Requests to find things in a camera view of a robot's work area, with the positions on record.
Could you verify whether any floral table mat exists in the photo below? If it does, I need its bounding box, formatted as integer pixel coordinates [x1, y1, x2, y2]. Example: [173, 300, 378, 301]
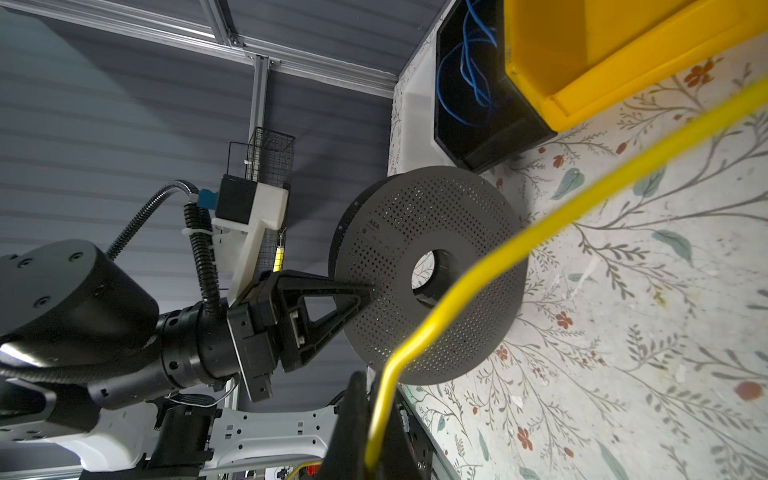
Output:
[388, 32, 768, 480]

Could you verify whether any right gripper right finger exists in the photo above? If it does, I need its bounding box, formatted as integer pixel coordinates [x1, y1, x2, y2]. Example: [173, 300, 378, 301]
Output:
[377, 388, 418, 480]

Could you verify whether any yellow cable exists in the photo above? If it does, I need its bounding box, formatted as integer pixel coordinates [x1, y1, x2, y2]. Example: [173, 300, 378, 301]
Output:
[284, 77, 768, 480]

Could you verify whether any black plastic bin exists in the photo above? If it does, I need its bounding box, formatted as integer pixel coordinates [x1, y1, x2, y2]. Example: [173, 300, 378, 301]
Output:
[433, 1, 555, 174]

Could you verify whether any black wire mesh basket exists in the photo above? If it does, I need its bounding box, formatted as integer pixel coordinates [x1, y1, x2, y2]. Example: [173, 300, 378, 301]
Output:
[226, 127, 295, 274]

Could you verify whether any blue cables bundle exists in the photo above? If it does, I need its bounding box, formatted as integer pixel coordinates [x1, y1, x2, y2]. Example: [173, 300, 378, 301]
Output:
[436, 0, 499, 128]

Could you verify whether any grey perforated cable spool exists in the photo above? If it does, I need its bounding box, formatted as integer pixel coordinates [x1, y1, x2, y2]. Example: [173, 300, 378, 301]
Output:
[328, 166, 527, 385]

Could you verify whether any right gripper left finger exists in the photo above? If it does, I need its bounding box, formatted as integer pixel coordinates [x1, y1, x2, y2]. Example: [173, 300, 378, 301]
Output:
[315, 371, 371, 480]

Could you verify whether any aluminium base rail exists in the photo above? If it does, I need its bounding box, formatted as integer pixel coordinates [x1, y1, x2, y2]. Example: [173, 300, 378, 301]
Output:
[395, 389, 461, 480]

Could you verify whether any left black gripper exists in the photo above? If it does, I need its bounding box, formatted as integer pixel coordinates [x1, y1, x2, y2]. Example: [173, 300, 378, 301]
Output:
[227, 270, 374, 402]

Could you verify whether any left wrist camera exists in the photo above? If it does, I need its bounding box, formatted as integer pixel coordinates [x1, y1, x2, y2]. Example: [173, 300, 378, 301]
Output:
[195, 175, 289, 305]

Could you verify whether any yellow black tool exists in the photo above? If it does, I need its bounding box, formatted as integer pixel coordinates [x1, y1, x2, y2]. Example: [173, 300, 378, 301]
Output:
[272, 229, 285, 272]

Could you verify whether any yellow plastic bin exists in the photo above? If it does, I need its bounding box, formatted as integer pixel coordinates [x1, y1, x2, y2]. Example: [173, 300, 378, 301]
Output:
[499, 0, 767, 132]

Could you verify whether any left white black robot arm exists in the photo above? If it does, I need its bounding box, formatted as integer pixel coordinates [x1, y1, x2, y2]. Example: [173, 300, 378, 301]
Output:
[1, 175, 373, 479]

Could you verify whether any white plastic bin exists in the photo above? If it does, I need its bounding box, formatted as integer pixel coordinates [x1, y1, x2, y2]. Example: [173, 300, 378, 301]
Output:
[388, 35, 449, 176]

